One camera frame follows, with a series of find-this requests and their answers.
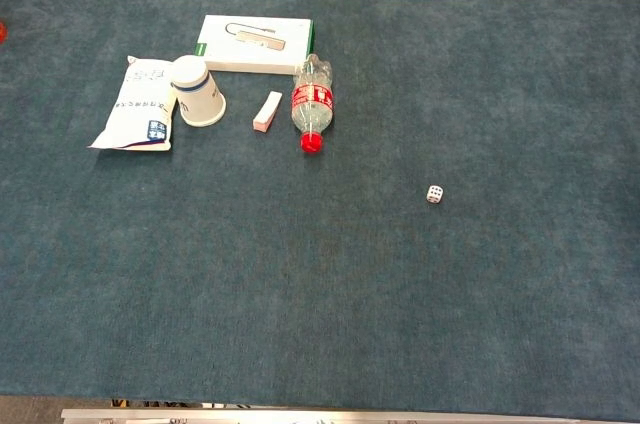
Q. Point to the white die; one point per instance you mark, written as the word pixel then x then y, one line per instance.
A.
pixel 435 194

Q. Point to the clear bottle with red cap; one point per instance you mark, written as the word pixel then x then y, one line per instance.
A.
pixel 312 101

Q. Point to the teal felt table mat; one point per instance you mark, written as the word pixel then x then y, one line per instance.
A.
pixel 320 269

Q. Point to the small white eraser block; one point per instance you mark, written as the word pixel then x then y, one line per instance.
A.
pixel 266 111

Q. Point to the white box with green side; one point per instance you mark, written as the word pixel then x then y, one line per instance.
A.
pixel 250 51

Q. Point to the white paper cup blue stripe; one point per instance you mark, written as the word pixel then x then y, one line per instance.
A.
pixel 197 94

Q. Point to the white snack bag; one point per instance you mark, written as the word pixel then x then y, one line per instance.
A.
pixel 142 109

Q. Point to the small red object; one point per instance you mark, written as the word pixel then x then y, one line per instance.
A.
pixel 2 33

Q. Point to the aluminium frame rail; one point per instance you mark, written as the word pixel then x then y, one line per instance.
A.
pixel 300 416

